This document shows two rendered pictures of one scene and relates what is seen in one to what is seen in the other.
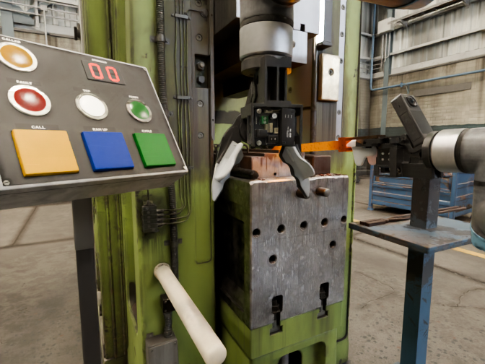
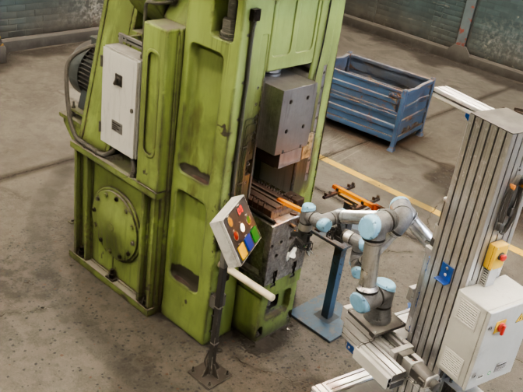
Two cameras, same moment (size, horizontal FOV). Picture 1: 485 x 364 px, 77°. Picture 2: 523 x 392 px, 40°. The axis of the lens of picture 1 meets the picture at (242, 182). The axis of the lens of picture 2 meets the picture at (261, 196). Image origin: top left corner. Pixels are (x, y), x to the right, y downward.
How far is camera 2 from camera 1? 3.65 m
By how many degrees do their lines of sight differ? 30
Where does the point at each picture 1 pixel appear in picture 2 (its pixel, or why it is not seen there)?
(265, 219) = (275, 239)
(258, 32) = (306, 228)
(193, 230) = not seen: hidden behind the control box
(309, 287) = (289, 264)
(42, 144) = (242, 249)
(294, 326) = (279, 282)
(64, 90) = (237, 226)
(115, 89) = (243, 215)
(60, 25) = not seen: outside the picture
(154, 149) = (255, 235)
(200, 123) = (243, 191)
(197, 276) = not seen: hidden behind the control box
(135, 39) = (226, 165)
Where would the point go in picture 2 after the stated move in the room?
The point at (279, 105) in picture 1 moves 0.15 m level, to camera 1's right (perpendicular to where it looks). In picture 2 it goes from (308, 243) to (333, 242)
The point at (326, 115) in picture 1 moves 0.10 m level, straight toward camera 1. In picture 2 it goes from (302, 164) to (303, 171)
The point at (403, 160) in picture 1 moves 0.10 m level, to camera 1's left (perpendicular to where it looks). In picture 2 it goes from (335, 234) to (320, 236)
